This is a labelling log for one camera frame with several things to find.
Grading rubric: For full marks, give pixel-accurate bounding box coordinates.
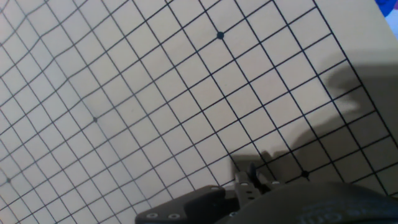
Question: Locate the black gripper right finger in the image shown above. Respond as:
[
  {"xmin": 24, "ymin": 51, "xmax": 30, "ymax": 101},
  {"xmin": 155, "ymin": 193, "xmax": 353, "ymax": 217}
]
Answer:
[{"xmin": 256, "ymin": 172, "xmax": 283, "ymax": 193}]

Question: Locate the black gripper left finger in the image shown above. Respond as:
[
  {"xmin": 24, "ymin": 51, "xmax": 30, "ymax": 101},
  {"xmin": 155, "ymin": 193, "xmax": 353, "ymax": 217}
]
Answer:
[{"xmin": 135, "ymin": 157, "xmax": 261, "ymax": 224}]

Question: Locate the tan go board with grid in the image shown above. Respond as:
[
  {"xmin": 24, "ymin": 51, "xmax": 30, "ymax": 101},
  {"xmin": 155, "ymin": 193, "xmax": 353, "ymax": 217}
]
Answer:
[{"xmin": 0, "ymin": 0, "xmax": 398, "ymax": 224}]

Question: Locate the blue and black landscape mat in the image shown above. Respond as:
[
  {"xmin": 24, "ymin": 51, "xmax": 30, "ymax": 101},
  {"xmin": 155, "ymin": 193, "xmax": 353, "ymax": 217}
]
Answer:
[{"xmin": 374, "ymin": 0, "xmax": 398, "ymax": 40}]

